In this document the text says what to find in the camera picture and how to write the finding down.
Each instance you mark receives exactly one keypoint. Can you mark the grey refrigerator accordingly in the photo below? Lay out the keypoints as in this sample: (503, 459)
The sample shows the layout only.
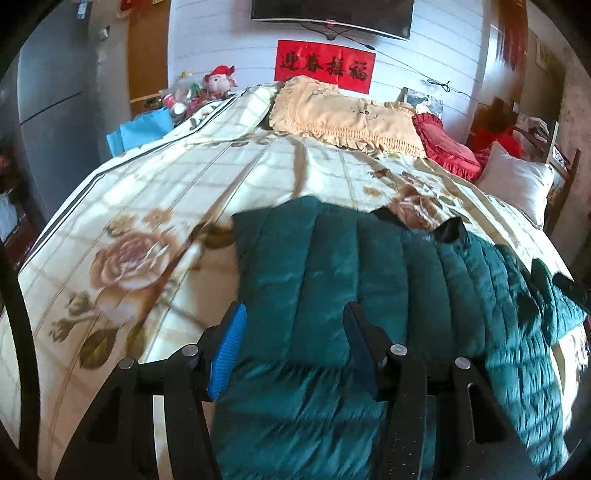
(56, 119)

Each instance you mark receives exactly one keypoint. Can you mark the yellow fringed pillow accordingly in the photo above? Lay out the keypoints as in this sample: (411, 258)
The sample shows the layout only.
(315, 109)

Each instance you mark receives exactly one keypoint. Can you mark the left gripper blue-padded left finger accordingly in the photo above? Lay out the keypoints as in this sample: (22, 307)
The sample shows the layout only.
(199, 373)

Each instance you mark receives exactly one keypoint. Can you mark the floral cream bed blanket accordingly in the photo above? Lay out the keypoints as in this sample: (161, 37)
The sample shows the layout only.
(161, 241)

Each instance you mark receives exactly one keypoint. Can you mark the white square pillow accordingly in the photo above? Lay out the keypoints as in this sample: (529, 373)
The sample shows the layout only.
(523, 184)

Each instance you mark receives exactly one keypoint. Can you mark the red ruffled heart pillow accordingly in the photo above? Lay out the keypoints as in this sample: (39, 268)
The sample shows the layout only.
(453, 156)

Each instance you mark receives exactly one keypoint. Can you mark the blue paper bag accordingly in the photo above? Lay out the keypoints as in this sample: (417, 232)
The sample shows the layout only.
(145, 128)

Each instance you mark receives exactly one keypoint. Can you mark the red Chinese banner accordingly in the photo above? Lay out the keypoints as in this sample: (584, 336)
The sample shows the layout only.
(349, 68)

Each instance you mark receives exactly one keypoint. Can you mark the framed photo on headboard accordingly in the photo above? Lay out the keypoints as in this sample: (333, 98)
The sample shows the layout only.
(422, 102)

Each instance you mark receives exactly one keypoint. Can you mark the black wall television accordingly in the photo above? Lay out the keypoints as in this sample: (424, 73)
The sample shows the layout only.
(392, 18)

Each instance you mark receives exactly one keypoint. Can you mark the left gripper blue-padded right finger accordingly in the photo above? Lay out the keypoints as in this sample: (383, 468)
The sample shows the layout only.
(394, 378)

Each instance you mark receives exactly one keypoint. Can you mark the pig plush toy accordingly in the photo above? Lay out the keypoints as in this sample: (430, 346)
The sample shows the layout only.
(219, 83)

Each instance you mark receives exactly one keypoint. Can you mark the dark green puffer jacket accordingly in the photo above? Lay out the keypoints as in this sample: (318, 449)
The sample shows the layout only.
(328, 291)

